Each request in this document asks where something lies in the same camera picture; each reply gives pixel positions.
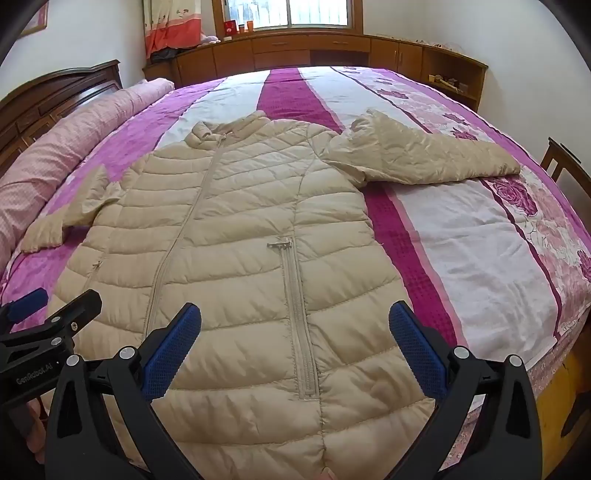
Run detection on dark wooden headboard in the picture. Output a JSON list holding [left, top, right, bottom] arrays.
[[0, 59, 123, 178]]

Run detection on framed wall picture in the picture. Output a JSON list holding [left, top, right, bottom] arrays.
[[21, 0, 49, 34]]

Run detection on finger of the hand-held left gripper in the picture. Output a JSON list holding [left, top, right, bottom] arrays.
[[0, 289, 103, 371], [0, 287, 49, 334]]

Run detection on wooden chair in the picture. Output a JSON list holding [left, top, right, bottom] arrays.
[[540, 137, 591, 204]]

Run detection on purple floral striped bedspread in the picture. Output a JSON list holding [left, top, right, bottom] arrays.
[[0, 66, 591, 374]]

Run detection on beige puffer jacket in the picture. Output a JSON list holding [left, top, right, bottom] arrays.
[[21, 108, 522, 480]]

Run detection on pink fleece clothing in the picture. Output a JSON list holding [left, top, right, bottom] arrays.
[[9, 397, 49, 472]]

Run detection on floral orange curtain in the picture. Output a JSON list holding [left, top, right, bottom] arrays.
[[143, 0, 215, 58]]

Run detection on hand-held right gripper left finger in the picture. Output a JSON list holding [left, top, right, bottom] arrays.
[[45, 302, 204, 480]]

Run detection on wooden shelf ornaments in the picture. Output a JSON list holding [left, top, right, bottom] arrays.
[[427, 73, 468, 92]]

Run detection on window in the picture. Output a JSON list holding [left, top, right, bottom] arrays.
[[212, 0, 365, 34]]

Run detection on brown wooden wall cabinet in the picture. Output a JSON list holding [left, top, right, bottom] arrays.
[[142, 33, 489, 112]]

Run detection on pink checked rolled quilt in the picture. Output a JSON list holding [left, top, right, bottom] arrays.
[[0, 78, 175, 268]]

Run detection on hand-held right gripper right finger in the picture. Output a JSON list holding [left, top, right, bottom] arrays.
[[389, 301, 542, 480]]

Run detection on yellow wooden bed base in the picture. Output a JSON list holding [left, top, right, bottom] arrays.
[[531, 342, 591, 480]]

